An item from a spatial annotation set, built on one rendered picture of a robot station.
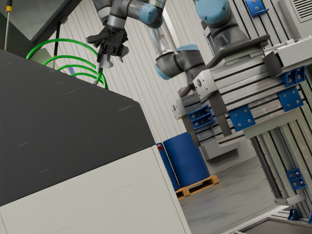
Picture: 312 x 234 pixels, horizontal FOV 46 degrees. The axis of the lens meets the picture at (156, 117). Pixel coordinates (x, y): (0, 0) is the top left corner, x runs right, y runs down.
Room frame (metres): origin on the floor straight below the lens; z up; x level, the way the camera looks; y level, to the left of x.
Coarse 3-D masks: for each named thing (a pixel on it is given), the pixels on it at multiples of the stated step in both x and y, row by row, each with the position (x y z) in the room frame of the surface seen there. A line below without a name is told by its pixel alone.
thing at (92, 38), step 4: (104, 32) 1.52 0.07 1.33; (108, 32) 1.52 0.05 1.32; (88, 36) 1.54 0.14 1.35; (92, 36) 1.53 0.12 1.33; (96, 36) 1.53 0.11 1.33; (100, 36) 1.52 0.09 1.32; (104, 36) 1.52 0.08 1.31; (108, 36) 1.52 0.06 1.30; (88, 40) 1.54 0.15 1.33; (92, 40) 1.53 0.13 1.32; (96, 40) 1.53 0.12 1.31; (100, 40) 1.56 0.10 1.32
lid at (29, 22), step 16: (0, 0) 1.43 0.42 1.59; (16, 0) 1.52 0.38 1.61; (32, 0) 1.62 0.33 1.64; (48, 0) 1.74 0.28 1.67; (64, 0) 1.87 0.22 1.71; (80, 0) 1.98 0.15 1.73; (0, 16) 1.48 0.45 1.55; (16, 16) 1.60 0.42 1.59; (32, 16) 1.72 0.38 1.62; (48, 16) 1.84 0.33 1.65; (64, 16) 1.94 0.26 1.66; (0, 32) 1.56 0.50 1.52; (16, 32) 1.66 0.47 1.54; (32, 32) 1.82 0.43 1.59; (48, 32) 1.93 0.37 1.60; (0, 48) 1.65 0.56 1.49; (16, 48) 1.76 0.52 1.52; (32, 48) 1.90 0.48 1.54
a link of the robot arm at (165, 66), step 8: (144, 0) 1.99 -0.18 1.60; (144, 24) 2.04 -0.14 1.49; (152, 32) 2.02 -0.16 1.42; (160, 32) 2.02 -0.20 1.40; (152, 40) 2.03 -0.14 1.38; (160, 40) 2.02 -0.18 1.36; (160, 48) 2.02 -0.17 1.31; (168, 48) 2.03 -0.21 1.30; (160, 56) 2.01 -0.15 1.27; (168, 56) 2.00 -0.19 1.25; (160, 64) 2.02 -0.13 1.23; (168, 64) 2.00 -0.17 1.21; (160, 72) 2.03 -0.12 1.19; (168, 72) 2.02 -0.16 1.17; (176, 72) 2.02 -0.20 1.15
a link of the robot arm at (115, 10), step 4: (116, 0) 1.46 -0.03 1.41; (120, 0) 1.45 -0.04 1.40; (124, 0) 1.45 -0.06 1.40; (128, 0) 1.45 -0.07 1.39; (112, 4) 1.48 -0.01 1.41; (116, 4) 1.46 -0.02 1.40; (120, 4) 1.46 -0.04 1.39; (124, 4) 1.45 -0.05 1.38; (112, 8) 1.48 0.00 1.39; (116, 8) 1.47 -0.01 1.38; (120, 8) 1.46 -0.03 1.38; (124, 8) 1.46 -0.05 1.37; (112, 12) 1.48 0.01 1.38; (116, 12) 1.47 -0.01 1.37; (120, 12) 1.47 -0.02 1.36; (124, 12) 1.47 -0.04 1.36; (116, 16) 1.48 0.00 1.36; (120, 16) 1.48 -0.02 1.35; (124, 16) 1.49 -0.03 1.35
